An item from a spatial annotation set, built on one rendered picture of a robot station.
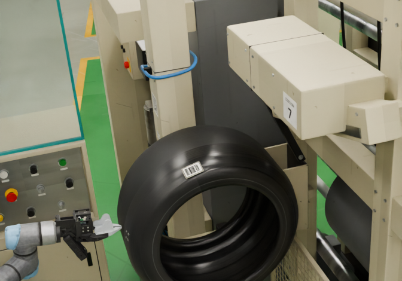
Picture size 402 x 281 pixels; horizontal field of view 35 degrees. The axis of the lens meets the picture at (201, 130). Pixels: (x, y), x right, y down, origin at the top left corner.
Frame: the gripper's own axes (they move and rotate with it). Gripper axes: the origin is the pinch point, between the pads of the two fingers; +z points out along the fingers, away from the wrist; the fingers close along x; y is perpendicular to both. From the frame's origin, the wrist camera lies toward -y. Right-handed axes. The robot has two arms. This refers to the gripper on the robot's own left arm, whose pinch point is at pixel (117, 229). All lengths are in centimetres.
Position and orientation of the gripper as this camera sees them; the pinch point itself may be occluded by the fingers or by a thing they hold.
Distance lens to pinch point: 214.6
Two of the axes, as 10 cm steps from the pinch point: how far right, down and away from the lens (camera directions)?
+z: 9.6, -0.9, 2.8
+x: -2.9, -4.2, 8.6
